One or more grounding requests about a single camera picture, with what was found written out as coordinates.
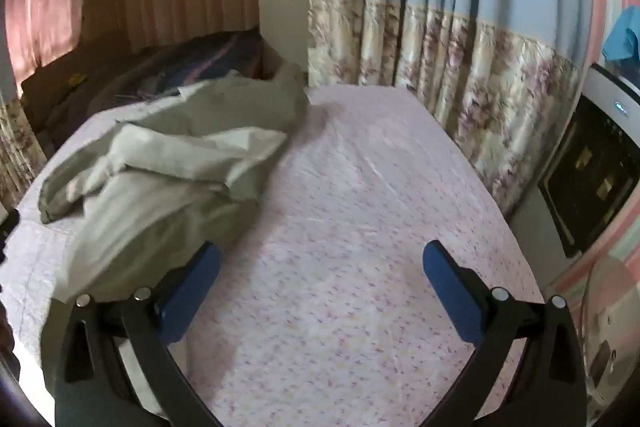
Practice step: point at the small yellow object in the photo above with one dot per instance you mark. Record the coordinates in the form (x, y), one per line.
(76, 80)

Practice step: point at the beige floral curtain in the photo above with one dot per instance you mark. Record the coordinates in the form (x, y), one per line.
(17, 157)

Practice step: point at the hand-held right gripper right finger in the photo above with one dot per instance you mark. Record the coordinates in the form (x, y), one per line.
(450, 287)

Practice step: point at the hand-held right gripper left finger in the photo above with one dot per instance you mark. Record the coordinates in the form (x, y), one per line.
(192, 287)

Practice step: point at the blue cloth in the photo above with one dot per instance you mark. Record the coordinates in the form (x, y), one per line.
(622, 37)

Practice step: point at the grey fleece-lined jacket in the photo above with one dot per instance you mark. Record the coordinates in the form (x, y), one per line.
(175, 187)

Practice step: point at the bed with brown sheet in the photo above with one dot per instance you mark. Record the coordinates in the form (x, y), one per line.
(65, 102)

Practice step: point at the striped purple blanket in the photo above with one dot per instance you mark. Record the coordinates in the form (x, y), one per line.
(200, 57)

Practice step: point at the white electric fan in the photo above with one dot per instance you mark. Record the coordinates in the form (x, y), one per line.
(607, 307)

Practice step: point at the pink curtain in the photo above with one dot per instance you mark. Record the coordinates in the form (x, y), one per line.
(42, 7)

